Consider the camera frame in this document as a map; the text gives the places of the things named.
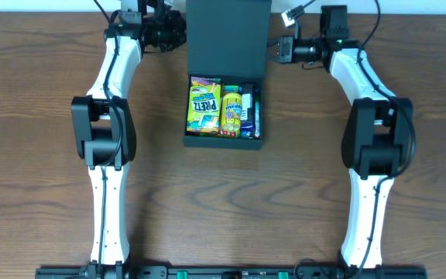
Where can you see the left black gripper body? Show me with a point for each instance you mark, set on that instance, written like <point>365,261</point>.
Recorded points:
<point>179,32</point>

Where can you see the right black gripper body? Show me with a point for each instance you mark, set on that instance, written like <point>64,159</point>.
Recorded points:
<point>285,50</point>

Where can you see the dark green gift box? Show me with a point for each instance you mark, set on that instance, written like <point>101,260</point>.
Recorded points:
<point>227,39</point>

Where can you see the purple white candy bar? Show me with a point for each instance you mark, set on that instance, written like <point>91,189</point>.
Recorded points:
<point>248,115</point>

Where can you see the green Pretz snack box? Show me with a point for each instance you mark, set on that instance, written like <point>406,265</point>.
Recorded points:
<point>203,114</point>

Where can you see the yellow Mentos candy bottle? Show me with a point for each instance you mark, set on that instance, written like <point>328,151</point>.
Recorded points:
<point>231,110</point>

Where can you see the Haribo sour worms bag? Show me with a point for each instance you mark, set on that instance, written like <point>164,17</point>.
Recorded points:
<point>229,89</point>

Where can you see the blue cookie wrapper pack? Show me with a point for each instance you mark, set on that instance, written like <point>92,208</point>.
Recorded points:
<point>256,95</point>

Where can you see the green black candy bar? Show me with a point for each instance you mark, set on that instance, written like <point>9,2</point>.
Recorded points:
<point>257,118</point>

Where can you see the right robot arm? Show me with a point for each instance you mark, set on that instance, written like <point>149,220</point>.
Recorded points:
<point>377,145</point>

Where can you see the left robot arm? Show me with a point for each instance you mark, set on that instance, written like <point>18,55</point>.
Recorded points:
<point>104,131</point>

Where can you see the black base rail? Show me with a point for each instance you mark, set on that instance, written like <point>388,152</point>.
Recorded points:
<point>162,272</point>

